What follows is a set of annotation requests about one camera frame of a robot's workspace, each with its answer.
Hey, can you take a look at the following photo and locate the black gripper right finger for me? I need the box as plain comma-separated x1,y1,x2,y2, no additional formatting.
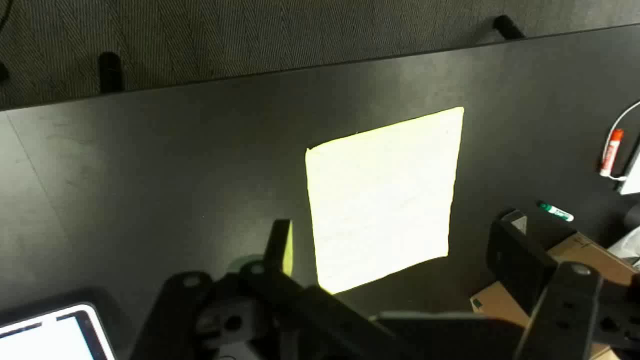
485,209,640,360

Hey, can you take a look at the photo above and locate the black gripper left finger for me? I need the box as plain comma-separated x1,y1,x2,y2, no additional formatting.
131,217,416,360

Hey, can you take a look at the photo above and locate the yellow towel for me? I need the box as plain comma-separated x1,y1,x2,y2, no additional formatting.
304,105,468,296

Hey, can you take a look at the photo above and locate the large cardboard box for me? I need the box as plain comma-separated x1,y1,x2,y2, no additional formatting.
468,228,640,360

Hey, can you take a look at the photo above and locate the green capped marker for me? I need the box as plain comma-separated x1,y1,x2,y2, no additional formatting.
536,201,577,225

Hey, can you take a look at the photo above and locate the white paper sheet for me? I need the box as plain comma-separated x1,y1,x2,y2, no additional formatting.
616,143,640,198

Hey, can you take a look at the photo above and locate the white rimmed tablet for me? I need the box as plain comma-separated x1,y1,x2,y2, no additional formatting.
0,302,116,360

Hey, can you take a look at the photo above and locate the red and white marker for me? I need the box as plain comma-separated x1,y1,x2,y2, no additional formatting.
599,127,628,180

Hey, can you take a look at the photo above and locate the black chair armrest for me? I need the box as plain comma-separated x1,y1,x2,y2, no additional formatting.
492,12,528,42
96,50,126,97

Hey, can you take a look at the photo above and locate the white cable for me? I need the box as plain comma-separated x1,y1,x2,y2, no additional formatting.
607,99,640,147

